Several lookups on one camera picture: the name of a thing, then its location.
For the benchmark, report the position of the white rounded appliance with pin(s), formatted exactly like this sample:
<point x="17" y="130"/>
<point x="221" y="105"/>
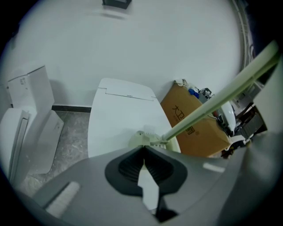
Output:
<point x="228" y="114"/>

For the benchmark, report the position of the brown cardboard box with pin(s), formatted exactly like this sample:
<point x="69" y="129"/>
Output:
<point x="194" y="123"/>

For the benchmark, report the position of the blue small item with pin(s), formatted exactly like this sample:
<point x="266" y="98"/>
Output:
<point x="193" y="92"/>

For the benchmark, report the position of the crumpled white rag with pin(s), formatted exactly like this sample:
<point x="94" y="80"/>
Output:
<point x="182" y="82"/>

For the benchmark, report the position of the white toilet with open lid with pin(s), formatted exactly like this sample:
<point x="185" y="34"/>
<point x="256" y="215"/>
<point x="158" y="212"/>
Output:
<point x="28" y="123"/>

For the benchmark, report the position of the pale green toilet brush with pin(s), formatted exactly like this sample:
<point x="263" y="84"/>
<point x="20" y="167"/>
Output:
<point x="210" y="106"/>

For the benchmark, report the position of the black wall fixture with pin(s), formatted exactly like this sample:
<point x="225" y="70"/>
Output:
<point x="116" y="3"/>

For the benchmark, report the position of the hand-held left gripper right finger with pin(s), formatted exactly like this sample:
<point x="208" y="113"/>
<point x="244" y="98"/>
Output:
<point x="199" y="183"/>

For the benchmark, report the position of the white smart toilet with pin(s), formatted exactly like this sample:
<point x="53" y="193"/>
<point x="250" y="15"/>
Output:
<point x="126" y="119"/>

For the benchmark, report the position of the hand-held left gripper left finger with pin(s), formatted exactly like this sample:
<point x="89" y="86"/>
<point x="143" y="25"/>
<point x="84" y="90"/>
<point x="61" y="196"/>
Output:
<point x="88" y="176"/>

